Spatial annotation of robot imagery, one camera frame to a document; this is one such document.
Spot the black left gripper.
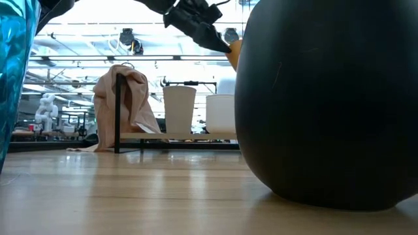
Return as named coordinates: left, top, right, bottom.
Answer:
left=163, top=0, right=233, bottom=54

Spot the small orange plastic cup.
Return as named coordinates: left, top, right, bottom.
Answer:
left=225, top=39, right=244, bottom=72

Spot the white mug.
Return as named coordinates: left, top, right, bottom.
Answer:
left=205, top=93, right=237, bottom=134

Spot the beige ribbed cup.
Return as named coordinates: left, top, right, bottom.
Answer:
left=162, top=85, right=198, bottom=134

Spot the pink cloth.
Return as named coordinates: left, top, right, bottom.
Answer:
left=66, top=63, right=163, bottom=153

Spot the orange bowl mug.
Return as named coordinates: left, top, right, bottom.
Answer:
left=234, top=0, right=418, bottom=212

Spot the teal faceted plastic tumbler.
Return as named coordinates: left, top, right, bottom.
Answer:
left=0, top=0, right=42, bottom=171

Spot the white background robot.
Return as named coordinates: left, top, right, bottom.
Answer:
left=33, top=93, right=60, bottom=133

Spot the black background rig frame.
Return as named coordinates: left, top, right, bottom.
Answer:
left=162, top=76, right=219, bottom=96

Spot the black table rig frame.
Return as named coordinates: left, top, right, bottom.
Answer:
left=7, top=140, right=241, bottom=154

